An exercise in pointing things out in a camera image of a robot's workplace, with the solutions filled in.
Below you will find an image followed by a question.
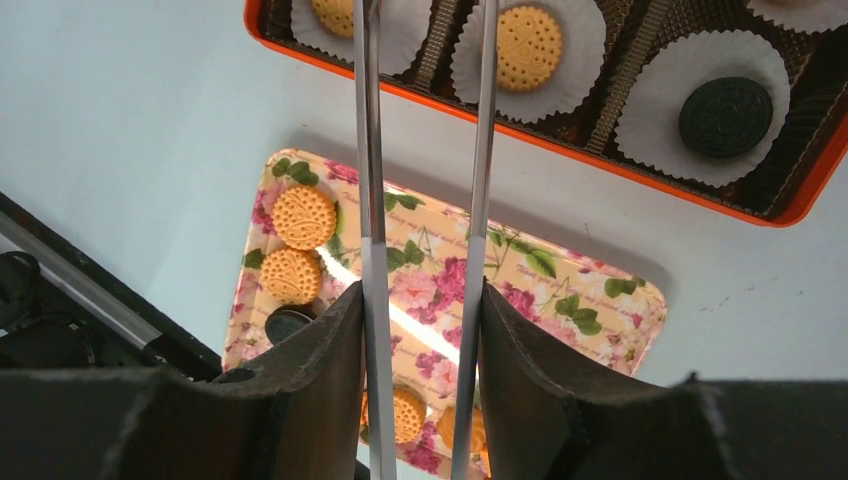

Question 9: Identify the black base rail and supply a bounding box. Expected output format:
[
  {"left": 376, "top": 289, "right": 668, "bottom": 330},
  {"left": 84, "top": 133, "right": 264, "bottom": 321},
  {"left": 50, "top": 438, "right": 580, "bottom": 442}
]
[{"left": 1, "top": 194, "right": 222, "bottom": 381}]

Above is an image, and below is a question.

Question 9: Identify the orange cookie tin box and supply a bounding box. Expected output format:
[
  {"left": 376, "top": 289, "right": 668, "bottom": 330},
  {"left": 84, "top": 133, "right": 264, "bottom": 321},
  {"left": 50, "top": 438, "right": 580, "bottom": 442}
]
[{"left": 244, "top": 1, "right": 847, "bottom": 227}]

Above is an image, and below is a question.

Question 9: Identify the right gripper clear left finger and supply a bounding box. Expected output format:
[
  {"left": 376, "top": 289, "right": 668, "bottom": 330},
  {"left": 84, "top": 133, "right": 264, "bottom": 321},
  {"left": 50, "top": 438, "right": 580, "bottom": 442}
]
[{"left": 354, "top": 0, "right": 397, "bottom": 480}]

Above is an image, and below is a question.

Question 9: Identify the floral cookie tray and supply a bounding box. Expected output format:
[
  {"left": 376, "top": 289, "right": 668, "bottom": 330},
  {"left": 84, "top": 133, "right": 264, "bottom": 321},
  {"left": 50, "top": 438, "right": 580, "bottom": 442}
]
[{"left": 222, "top": 149, "right": 667, "bottom": 479}]

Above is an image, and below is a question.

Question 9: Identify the small tan cookie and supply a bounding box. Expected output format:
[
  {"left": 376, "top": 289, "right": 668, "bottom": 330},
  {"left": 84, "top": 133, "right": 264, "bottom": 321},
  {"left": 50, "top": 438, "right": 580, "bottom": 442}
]
[{"left": 435, "top": 405, "right": 488, "bottom": 454}]

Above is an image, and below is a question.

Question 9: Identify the right gripper clear right finger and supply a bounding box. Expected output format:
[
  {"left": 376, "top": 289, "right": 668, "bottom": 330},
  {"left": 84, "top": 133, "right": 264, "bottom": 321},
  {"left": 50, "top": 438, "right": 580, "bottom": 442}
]
[{"left": 450, "top": 1, "right": 498, "bottom": 480}]

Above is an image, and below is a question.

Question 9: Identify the tan round cookie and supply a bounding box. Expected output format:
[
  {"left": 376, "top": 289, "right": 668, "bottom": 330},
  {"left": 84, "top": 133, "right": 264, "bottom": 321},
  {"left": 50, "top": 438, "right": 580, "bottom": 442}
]
[
  {"left": 496, "top": 5, "right": 564, "bottom": 93},
  {"left": 271, "top": 185, "right": 337, "bottom": 251},
  {"left": 393, "top": 385, "right": 427, "bottom": 445},
  {"left": 259, "top": 247, "right": 323, "bottom": 305},
  {"left": 311, "top": 0, "right": 354, "bottom": 39}
]

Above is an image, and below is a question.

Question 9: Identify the black round cookie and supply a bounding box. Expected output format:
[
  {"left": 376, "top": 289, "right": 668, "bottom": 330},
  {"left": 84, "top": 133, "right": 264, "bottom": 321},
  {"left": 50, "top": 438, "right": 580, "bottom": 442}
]
[
  {"left": 678, "top": 77, "right": 774, "bottom": 159},
  {"left": 264, "top": 307, "right": 316, "bottom": 345}
]

